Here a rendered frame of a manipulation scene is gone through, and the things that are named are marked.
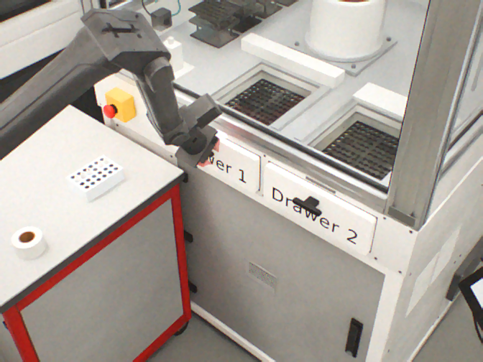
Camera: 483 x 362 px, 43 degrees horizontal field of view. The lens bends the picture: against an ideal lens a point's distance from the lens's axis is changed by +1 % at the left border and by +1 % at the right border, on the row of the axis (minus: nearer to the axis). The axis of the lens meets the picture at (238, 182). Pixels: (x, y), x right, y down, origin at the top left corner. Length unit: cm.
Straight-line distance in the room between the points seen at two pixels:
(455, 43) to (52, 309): 110
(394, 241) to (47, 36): 131
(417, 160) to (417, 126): 7
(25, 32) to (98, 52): 124
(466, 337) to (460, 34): 149
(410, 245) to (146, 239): 74
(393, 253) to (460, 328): 104
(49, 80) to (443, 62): 62
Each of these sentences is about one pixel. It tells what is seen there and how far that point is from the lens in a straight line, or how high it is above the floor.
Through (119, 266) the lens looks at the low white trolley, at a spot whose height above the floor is 58.
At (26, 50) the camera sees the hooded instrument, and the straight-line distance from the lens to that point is 210.
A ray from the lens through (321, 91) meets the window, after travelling 126.
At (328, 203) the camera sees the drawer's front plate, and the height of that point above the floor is 91.
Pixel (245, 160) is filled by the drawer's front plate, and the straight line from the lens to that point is 146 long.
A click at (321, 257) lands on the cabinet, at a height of 69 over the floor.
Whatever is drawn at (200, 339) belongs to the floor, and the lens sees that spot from 223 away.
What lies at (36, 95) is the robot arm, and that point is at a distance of 88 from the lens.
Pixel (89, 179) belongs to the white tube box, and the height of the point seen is 79.
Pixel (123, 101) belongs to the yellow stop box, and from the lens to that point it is 169.
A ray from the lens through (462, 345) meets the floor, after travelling 234.
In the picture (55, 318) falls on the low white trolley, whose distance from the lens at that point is 164.
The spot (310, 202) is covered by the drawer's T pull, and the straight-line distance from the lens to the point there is 137.
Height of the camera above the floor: 186
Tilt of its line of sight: 42 degrees down
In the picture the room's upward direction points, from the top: straight up
